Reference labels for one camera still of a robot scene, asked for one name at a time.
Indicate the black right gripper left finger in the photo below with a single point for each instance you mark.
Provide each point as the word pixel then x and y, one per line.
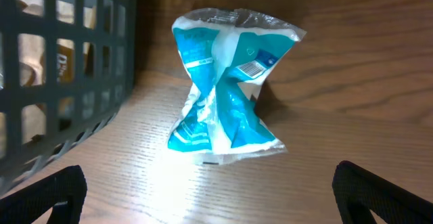
pixel 63 193

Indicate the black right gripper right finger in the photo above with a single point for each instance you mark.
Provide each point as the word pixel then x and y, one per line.
pixel 361 194

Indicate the brown photo snack bag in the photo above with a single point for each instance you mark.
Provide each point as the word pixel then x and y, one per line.
pixel 31 49

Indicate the teal white pouch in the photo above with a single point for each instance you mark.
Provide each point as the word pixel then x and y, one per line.
pixel 228 55

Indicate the grey plastic slotted basket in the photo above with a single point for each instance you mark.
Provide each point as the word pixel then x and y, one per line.
pixel 111 81

